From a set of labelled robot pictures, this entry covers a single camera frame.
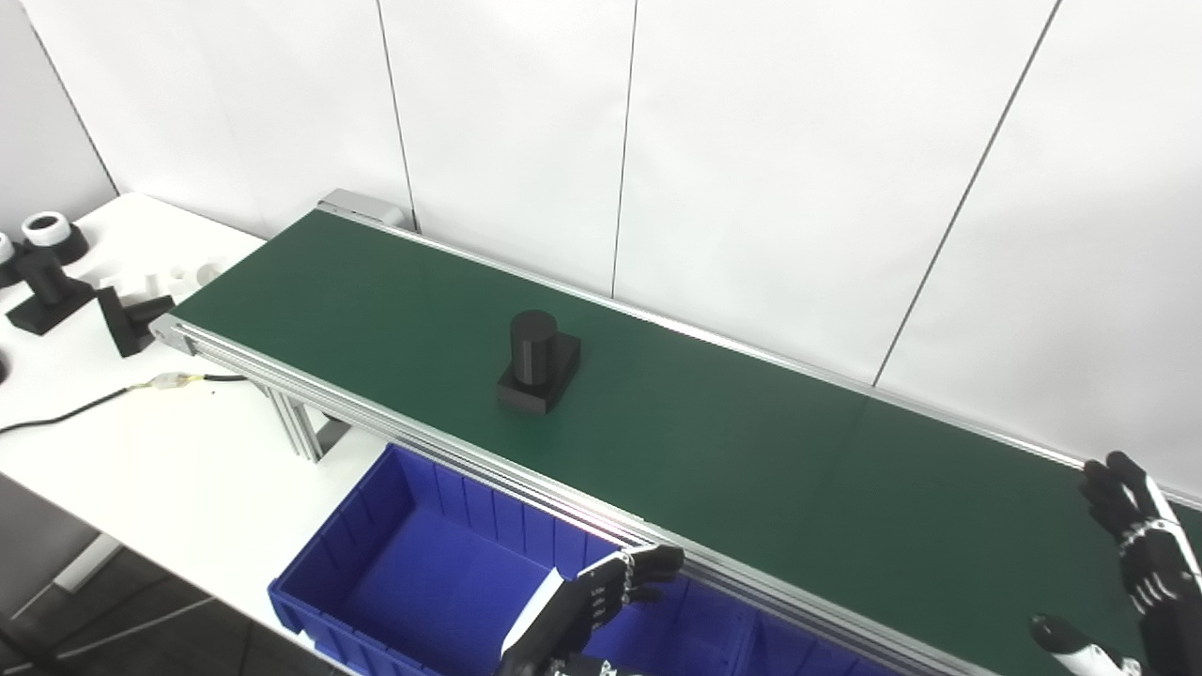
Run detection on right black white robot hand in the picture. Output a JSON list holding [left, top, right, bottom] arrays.
[[1028, 452, 1202, 676]]

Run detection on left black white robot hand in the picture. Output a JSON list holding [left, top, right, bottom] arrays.
[[493, 545, 686, 676]]

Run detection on black cylinder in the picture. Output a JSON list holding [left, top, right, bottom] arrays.
[[497, 310, 581, 415], [6, 249, 96, 336]]

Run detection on blue plastic bin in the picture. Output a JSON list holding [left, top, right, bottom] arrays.
[[742, 610, 907, 676], [269, 443, 757, 676]]

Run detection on aluminium conveyor support leg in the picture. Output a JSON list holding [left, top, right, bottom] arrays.
[[265, 383, 328, 462]]

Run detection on black angled block part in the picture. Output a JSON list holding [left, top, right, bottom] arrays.
[[96, 286, 177, 359]]

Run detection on white plastic parts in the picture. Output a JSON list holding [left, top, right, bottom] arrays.
[[120, 262, 223, 299]]

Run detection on green conveyor belt aluminium frame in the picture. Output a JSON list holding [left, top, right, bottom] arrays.
[[150, 188, 1202, 676]]

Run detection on black cable with clear connector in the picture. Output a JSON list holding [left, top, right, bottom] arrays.
[[0, 373, 248, 436]]

